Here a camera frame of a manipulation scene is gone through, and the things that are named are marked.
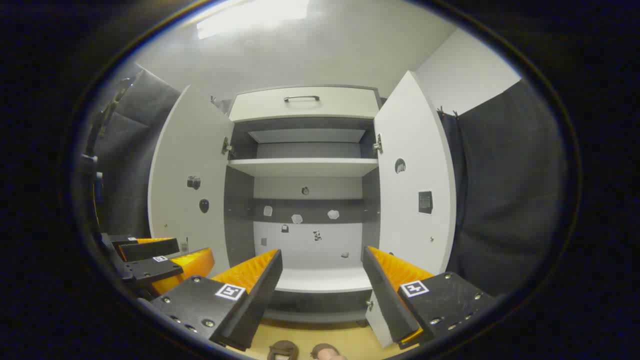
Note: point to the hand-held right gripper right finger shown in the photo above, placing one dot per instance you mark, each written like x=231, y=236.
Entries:
x=385, y=295

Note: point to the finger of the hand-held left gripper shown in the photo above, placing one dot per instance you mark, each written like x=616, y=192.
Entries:
x=150, y=270
x=150, y=249

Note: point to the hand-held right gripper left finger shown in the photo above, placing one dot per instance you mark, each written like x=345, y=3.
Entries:
x=260, y=295

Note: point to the brown fuzzy shoe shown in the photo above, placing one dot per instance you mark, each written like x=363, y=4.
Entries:
x=327, y=352
x=282, y=350

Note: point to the white shoe cabinet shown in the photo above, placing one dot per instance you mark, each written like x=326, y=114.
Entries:
x=325, y=250

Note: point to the white door with camera sticker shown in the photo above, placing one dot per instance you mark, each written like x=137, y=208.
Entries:
x=190, y=150

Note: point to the white door with headphone sticker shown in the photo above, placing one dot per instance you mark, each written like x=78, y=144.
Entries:
x=410, y=125

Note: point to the metal door hinge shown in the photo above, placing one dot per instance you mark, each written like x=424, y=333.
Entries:
x=378, y=145
x=226, y=146

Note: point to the white cabinet shelf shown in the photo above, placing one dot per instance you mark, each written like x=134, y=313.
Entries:
x=305, y=167

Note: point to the white cabinet drawer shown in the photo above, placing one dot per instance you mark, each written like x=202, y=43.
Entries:
x=340, y=102

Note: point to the black backdrop cloth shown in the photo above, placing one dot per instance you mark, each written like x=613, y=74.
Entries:
x=510, y=190
x=135, y=150

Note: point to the dark tripod stand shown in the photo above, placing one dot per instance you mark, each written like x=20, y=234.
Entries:
x=107, y=112

